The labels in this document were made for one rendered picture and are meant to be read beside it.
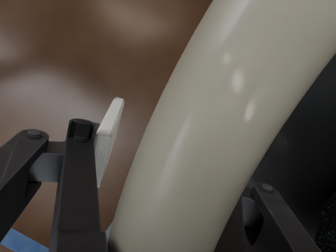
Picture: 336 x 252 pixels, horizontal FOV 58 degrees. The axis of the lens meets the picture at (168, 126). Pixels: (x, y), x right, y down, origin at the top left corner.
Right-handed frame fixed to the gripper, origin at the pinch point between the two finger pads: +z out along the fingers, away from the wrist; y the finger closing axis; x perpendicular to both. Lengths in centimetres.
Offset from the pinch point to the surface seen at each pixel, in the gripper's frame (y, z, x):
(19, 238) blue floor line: -33, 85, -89
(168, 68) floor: 7, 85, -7
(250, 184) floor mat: 46, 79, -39
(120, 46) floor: -11, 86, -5
